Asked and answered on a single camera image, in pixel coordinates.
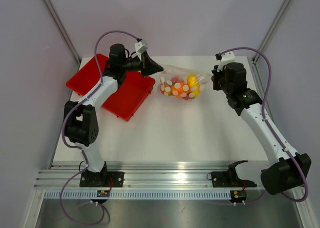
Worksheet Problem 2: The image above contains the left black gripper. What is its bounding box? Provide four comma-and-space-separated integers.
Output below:
120, 51, 163, 78

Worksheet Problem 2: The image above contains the yellow orange mango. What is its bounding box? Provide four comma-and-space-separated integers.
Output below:
187, 74, 200, 99

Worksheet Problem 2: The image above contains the pink peach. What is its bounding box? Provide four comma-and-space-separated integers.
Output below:
170, 76, 184, 84

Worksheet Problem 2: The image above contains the clear dotted zip bag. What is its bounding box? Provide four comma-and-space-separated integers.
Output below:
158, 65, 211, 101

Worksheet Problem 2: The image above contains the orange persimmon fruit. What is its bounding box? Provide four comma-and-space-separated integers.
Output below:
171, 82, 189, 99

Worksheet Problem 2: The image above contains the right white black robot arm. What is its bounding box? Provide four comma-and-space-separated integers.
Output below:
211, 62, 312, 195

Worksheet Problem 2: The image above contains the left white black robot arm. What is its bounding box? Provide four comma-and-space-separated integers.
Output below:
61, 39, 163, 187

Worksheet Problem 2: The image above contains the red plastic tray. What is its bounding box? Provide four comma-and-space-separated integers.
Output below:
66, 57, 156, 121

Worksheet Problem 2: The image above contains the right small circuit board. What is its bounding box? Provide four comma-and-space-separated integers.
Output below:
230, 190, 247, 203

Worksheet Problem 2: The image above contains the small circuit board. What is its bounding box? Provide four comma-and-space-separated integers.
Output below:
96, 190, 110, 198
230, 190, 247, 203

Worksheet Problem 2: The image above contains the left small circuit board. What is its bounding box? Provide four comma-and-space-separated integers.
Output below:
96, 190, 110, 198

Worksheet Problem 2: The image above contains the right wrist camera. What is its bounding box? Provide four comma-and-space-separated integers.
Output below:
215, 51, 235, 72

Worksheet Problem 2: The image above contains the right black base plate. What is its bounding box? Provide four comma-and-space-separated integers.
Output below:
206, 171, 257, 188

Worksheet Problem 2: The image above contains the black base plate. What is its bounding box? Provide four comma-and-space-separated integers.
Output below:
206, 171, 257, 188
79, 171, 125, 188

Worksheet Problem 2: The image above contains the aluminium mounting rail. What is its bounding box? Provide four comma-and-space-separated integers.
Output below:
33, 147, 306, 190

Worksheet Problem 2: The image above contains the right aluminium frame post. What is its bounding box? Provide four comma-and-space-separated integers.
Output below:
258, 0, 293, 53

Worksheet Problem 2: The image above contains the aluminium frame post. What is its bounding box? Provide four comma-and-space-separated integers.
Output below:
258, 0, 293, 53
42, 0, 82, 65

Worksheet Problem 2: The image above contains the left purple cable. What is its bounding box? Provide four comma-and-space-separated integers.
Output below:
59, 30, 143, 225

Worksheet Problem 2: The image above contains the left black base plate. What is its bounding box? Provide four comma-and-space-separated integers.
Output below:
79, 171, 125, 188

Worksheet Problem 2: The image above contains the left aluminium frame post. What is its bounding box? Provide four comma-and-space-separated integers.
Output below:
42, 0, 82, 65

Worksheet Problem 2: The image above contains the white slotted cable duct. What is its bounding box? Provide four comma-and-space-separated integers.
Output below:
44, 189, 231, 200

